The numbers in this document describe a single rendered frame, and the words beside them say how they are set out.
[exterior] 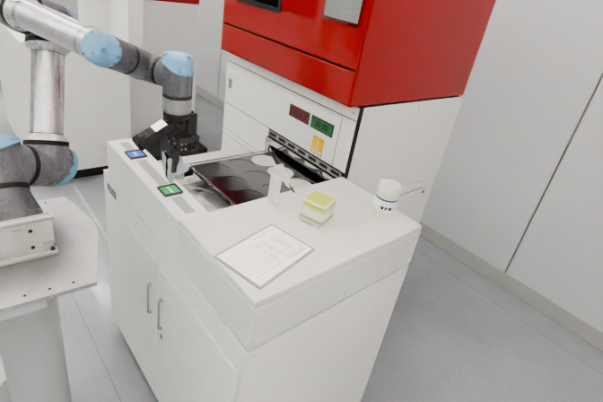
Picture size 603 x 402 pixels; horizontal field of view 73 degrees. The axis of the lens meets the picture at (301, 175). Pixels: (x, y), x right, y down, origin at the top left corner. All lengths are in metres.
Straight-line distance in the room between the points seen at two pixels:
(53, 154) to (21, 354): 0.57
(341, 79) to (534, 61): 1.54
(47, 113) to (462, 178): 2.38
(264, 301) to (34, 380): 0.86
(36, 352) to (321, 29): 1.30
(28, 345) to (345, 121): 1.16
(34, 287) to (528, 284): 2.58
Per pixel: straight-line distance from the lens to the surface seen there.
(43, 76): 1.39
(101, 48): 1.03
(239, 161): 1.59
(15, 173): 1.26
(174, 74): 1.08
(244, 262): 0.97
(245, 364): 1.02
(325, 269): 1.00
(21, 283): 1.21
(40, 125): 1.37
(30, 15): 1.25
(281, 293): 0.92
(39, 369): 1.53
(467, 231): 2.99
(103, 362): 2.06
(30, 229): 1.22
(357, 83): 1.32
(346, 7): 1.34
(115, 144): 1.53
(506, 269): 2.96
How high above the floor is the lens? 1.58
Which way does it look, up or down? 26 degrees down
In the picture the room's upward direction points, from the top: 10 degrees clockwise
